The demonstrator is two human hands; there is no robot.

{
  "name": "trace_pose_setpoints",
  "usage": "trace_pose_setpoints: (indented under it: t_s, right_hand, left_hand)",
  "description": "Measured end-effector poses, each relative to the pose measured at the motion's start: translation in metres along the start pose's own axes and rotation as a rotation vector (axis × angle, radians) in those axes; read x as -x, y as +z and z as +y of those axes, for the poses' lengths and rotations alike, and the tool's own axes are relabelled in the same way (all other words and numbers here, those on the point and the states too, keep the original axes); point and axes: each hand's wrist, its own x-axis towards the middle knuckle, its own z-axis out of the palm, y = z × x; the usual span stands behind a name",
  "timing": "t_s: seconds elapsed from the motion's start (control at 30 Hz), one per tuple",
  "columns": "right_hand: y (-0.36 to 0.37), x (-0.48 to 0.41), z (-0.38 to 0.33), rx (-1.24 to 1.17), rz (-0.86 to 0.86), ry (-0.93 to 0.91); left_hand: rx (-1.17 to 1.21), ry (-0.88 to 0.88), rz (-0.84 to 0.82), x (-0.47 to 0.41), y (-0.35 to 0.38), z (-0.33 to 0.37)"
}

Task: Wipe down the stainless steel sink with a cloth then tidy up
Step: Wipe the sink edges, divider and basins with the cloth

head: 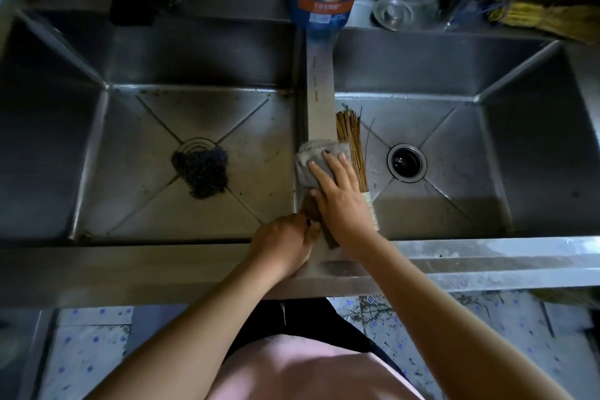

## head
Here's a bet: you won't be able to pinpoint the person's right hand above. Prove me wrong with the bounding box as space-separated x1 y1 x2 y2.
308 152 379 248

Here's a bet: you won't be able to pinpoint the person's left hand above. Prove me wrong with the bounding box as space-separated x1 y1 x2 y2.
247 213 324 281

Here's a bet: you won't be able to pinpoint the brown wooden handle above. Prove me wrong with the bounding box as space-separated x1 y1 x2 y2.
300 191 341 251

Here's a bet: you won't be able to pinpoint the grey cleaning cloth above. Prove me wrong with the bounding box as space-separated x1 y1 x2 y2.
295 139 350 190

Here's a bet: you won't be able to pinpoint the person's right forearm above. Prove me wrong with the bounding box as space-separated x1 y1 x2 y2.
338 230 575 400

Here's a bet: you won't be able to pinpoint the person's left forearm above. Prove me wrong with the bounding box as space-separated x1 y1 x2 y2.
88 260 311 400

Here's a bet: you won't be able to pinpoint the bamboo pot brush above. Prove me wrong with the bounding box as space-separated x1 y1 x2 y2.
335 106 381 233

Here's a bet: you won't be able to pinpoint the round black sink drain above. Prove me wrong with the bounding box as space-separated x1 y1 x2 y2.
387 143 428 182

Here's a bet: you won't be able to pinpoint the black trousers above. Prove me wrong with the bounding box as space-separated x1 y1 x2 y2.
224 297 407 379

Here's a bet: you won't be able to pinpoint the dark steel wool scrubber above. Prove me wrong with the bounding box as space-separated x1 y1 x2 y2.
171 144 230 200

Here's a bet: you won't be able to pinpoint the round metal drain strainer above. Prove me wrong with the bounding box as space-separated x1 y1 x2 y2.
179 137 214 155

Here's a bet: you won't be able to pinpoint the pink shirt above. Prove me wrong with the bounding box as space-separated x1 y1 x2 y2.
206 332 425 400

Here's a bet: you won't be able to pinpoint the round metal sink plug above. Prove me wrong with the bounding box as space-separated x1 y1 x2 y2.
371 0 416 30

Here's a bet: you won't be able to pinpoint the stainless steel double sink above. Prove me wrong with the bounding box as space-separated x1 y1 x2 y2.
0 5 600 308

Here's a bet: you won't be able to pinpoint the yellow bamboo whisk brush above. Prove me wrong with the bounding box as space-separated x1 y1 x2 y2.
487 0 600 45

